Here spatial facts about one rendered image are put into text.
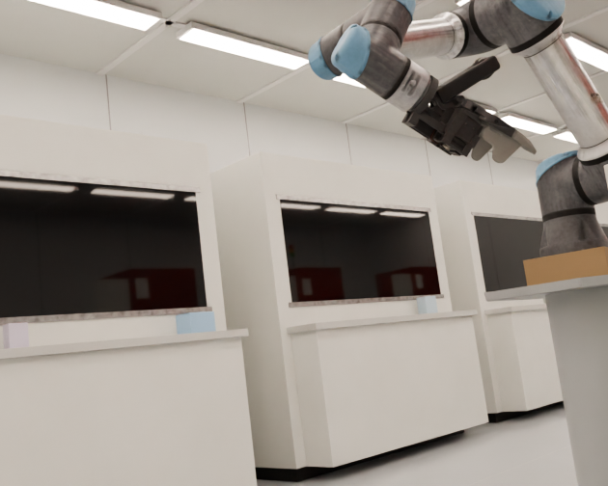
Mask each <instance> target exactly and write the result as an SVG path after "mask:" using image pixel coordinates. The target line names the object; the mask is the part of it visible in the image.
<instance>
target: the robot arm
mask: <svg viewBox="0 0 608 486"><path fill-rule="evenodd" d="M565 6H566V3H565V0H469V1H467V2H466V3H464V4H462V5H461V6H459V7H457V8H456V9H454V10H451V11H449V12H445V13H439V14H438V15H436V16H435V17H434V18H433V19H424V20H415V21H412V20H413V14H414V11H415V8H416V2H415V0H371V3H370V4H369V5H368V6H367V7H366V8H364V9H363V10H361V11H360V12H359V13H357V14H355V15H354V16H352V17H351V18H349V19H348V20H347V21H345V22H344V23H342V24H341V25H340V26H338V27H337V28H335V29H334V30H332V31H331V32H329V33H328V34H327V35H325V36H322V37H320V38H319V40H318V41H317V42H315V43H314V44H313V45H312V46H311V48H310V50H309V53H308V60H309V63H310V64H309V65H310V66H311V69H312V71H313V72H314V73H315V74H316V75H317V76H318V77H319V78H321V79H324V80H332V79H334V78H336V77H340V76H342V75H343V74H345V75H346V76H347V77H348V78H349V79H351V80H354V81H356V82H358V83H359V84H361V85H362V86H364V87H365V88H367V89H368V90H370V91H372V92H373V93H375V94H376V95H378V96H380V97H381V98H383V99H384V100H386V101H387V102H389V103H390V104H392V105H393V106H395V107H397V108H398V109H400V110H401V111H403V112H406V115H405V116H404V118H403V120H402V123H404V124H405V125H407V126H408V127H410V128H411V129H413V130H415V131H416V132H418V133H419V134H421V135H422V136H424V137H425V138H427V141H428V142H430V143H431V144H433V145H434V146H436V147H437V148H439V149H441V150H443V151H444V152H446V153H448V154H449V155H456V156H461V155H464V156H465V157H467V156H468V154H469V152H470V151H471V150H472V154H471V157H472V159H473V160H475V161H479V160H481V159H482V158H483V157H484V156H485V155H486V154H487V153H488V152H489V151H490V150H491V149H492V159H493V160H494V161H495V162H497V163H504V162H505V161H506V160H507V159H508V158H509V157H510V156H511V155H512V154H513V153H515V152H516V151H517V150H518V149H519V148H520V147H522V148H523V149H525V150H527V151H529V152H531V153H532V154H533V155H535V154H536V152H537V151H536V149H535V147H534V146H533V144H532V143H531V141H530V140H529V139H527V138H526V137H525V136H524V135H523V134H522V133H520V132H519V131H517V130H516V129H515V128H514V127H512V126H511V125H510V124H508V123H507V122H505V121H503V120H502V119H500V118H499V117H497V116H495V115H493V114H492V113H490V112H488V111H486V110H485V109H484V108H483V107H482V106H480V105H478V104H477V103H475V102H473V101H471V100H468V99H465V98H464V96H463V95H459V94H461V93H462V92H464V91H466V90H467V89H469V88H470V87H472V86H474V85H475V84H477V83H478V82H480V81H482V80H486V79H488V78H489V77H491V76H492V74H493V73H494V72H495V71H496V70H498V69H499V68H500V64H499V62H498V60H497V58H496V57H495V56H490V57H481V58H479V59H477V60H476V61H475V62H474V63H473V65H472V66H471V67H468V68H467V69H465V70H464V71H462V72H460V73H459V74H457V75H456V76H454V77H452V78H451V79H449V80H448V81H446V82H444V83H443V84H441V85H440V86H438V85H439V80H438V79H436V78H435V77H433V76H432V75H430V73H429V72H428V71H427V70H425V69H424V68H422V67H420V66H419V65H417V64H416V63H414V62H413V61H414V60H420V59H425V58H431V57H437V58H438V59H441V60H450V59H455V58H462V57H468V56H473V55H479V54H483V53H486V52H489V51H492V50H494V49H496V48H499V47H501V46H503V45H505V44H506V45H507V47H508V48H509V50H510V51H511V54H513V55H518V56H522V57H524V59H525V61H526V62H527V64H528V65H529V67H530V69H531V70H532V72H533V73H534V75H535V76H536V77H537V79H538V81H539V83H540V84H541V86H542V87H543V89H544V90H545V92H546V94H547V95H548V97H549V98H550V100H551V102H552V103H553V105H554V106H555V108H556V110H557V111H558V113H559V114H560V116H561V118H562V119H563V121H564V122H565V124H566V126H567V128H568V129H569V131H570V132H571V134H572V136H573V137H574V139H575V140H576V142H577V144H578V145H579V147H580V148H579V150H570V151H566V152H564V153H558V154H555V155H553V156H551V157H548V158H547V159H545V160H543V161H542V162H541V163H539V165H538V166H537V169H536V180H537V181H536V186H537V188H538V193H539V204H540V211H541V217H542V222H543V232H542V238H541V243H540V249H539V255H540V257H548V256H554V255H559V254H564V253H570V252H576V251H581V250H587V249H592V248H596V247H599V246H600V247H603V246H604V247H608V238H607V237H606V235H605V233H604V231H603V229H602V227H601V226H600V224H599V222H598V221H597V219H596V214H595V208H594V206H595V205H596V204H599V203H606V202H608V186H607V181H606V176H605V172H604V165H607V164H608V108H607V106H606V105H605V103H604V101H603V100H602V98H601V96H600V95H599V93H598V91H597V90H596V88H595V86H594V84H593V83H592V81H591V79H590V78H589V76H588V74H587V73H586V71H585V70H584V69H583V67H582V65H581V64H580V62H579V60H578V59H577V57H576V55H575V54H574V52H573V50H572V49H571V47H570V45H569V44H568V42H567V40H566V38H565V36H564V35H563V33H562V28H563V25H564V19H563V18H562V14H563V12H564V10H565ZM428 104H429V106H428Z"/></svg>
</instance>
